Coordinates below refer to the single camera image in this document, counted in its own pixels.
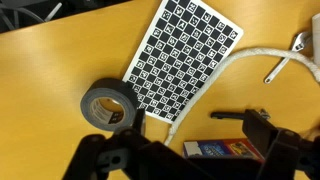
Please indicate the silver adjustable wrench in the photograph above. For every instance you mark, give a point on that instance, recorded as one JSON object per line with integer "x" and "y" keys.
{"x": 278, "y": 68}

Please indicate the black duct tape roll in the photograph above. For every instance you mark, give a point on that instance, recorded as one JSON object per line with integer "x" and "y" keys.
{"x": 87, "y": 101}

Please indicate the blue red cardboard snack box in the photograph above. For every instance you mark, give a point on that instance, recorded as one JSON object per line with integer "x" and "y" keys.
{"x": 216, "y": 148}

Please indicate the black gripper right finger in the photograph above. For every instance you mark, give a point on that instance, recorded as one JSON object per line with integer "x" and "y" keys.
{"x": 260, "y": 130}

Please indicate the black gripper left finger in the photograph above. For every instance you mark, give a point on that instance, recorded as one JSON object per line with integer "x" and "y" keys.
{"x": 140, "y": 121}

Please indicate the white paper cup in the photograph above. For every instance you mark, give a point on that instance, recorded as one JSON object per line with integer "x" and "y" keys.
{"x": 316, "y": 33}

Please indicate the black white calibration checkerboard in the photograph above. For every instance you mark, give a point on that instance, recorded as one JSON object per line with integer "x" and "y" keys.
{"x": 183, "y": 60}

